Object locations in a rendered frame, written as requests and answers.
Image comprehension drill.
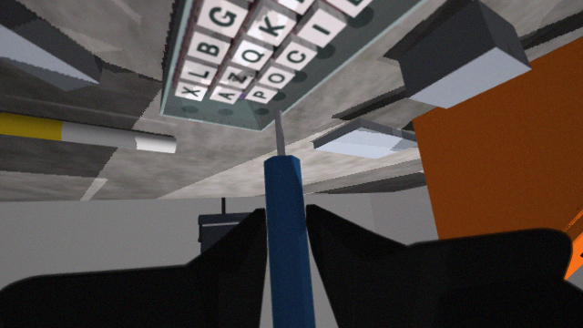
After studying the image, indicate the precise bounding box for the blue stylus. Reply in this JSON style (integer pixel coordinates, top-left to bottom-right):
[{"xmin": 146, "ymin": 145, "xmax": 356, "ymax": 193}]
[{"xmin": 263, "ymin": 108, "xmax": 316, "ymax": 328}]

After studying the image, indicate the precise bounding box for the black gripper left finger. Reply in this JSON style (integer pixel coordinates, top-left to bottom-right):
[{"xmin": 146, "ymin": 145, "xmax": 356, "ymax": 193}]
[{"xmin": 0, "ymin": 208, "xmax": 267, "ymax": 328}]

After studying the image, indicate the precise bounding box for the white and yellow cylinder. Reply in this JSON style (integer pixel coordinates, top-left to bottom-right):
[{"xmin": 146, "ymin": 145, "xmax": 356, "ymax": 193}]
[{"xmin": 0, "ymin": 113, "xmax": 176, "ymax": 153}]

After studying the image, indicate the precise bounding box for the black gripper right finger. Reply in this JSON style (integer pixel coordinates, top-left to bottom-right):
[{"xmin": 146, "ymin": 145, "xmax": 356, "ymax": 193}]
[{"xmin": 306, "ymin": 204, "xmax": 573, "ymax": 328}]

